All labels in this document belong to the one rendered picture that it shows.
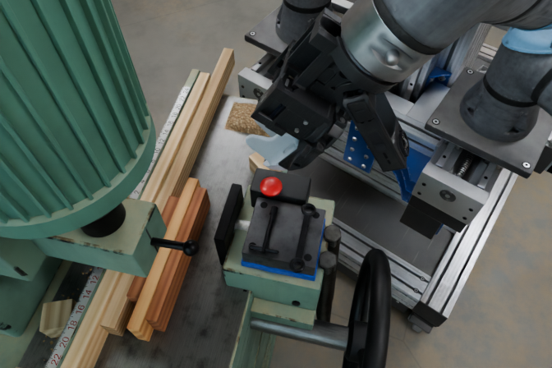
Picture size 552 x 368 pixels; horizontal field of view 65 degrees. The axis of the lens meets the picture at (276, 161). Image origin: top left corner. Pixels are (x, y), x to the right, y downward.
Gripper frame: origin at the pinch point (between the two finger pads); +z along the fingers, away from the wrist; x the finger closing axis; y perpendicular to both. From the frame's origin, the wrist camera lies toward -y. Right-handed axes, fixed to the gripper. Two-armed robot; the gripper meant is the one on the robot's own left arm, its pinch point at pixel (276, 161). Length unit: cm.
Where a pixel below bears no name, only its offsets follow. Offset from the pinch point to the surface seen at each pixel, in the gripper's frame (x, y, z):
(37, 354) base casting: 23.5, 12.9, 41.3
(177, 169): -5.3, 7.8, 21.5
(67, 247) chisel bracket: 14.9, 16.2, 14.1
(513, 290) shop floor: -43, -121, 54
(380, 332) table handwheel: 12.9, -21.1, 3.4
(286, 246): 6.6, -7.0, 6.1
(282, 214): 2.2, -5.6, 6.8
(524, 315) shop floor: -35, -124, 53
